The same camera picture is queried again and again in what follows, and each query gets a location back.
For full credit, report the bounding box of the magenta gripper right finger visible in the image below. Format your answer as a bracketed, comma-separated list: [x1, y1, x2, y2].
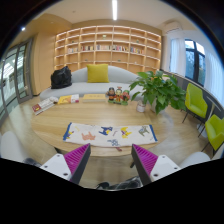
[130, 143, 182, 186]

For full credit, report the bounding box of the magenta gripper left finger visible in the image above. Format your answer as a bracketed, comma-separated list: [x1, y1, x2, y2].
[39, 143, 92, 185]

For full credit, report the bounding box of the white towel with animal prints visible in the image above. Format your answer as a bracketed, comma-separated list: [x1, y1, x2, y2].
[63, 123, 157, 147]

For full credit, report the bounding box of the white cup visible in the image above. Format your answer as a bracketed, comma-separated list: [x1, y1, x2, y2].
[136, 100, 146, 113]

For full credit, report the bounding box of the yellow book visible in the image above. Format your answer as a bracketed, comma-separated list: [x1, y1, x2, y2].
[58, 94, 79, 104]

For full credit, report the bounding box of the red and white book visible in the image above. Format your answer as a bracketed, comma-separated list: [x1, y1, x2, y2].
[32, 97, 58, 115]

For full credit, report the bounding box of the wooden box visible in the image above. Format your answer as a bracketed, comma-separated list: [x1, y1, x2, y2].
[82, 94, 106, 102]

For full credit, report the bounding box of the colourful figurine group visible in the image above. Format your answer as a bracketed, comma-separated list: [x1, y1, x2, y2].
[106, 86, 130, 105]

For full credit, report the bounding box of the green potted plant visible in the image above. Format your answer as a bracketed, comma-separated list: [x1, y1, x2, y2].
[129, 70, 186, 114]

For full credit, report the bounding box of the green chair near window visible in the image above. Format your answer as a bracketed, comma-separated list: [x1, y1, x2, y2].
[185, 83, 208, 122]

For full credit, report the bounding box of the green chair front right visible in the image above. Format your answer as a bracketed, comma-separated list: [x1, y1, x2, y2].
[202, 114, 224, 151]

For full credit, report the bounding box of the black backpack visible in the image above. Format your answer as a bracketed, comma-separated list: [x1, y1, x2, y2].
[51, 66, 72, 89]

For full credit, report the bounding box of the light grey sofa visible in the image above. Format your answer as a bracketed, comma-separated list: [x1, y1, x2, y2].
[40, 66, 137, 100]

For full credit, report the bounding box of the yellow cushion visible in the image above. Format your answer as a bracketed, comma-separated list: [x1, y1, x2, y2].
[87, 64, 109, 83]

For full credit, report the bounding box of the glass door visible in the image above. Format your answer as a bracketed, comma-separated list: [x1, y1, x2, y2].
[0, 39, 33, 118]

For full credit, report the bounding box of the window with white curtains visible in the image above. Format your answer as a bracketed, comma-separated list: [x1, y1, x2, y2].
[169, 38, 224, 107]

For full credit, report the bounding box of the white air conditioner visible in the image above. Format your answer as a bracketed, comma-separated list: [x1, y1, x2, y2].
[164, 21, 182, 34]

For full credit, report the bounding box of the ceiling light strip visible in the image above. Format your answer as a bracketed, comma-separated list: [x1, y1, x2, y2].
[112, 0, 118, 20]

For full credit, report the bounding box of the wooden wall bookshelf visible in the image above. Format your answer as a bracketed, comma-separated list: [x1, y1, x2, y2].
[54, 25, 161, 73]

